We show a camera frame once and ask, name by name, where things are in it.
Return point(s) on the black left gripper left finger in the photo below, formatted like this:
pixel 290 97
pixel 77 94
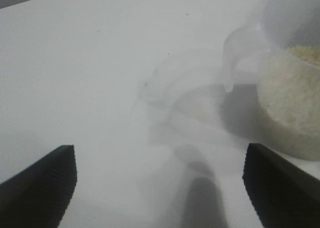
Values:
pixel 32 193

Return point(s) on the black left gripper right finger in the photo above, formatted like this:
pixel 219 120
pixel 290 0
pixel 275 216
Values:
pixel 287 195

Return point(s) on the white rice grains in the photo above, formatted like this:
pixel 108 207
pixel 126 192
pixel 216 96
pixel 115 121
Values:
pixel 287 100

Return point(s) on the clear plastic measuring cup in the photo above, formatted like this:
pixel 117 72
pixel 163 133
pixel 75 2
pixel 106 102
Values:
pixel 282 26

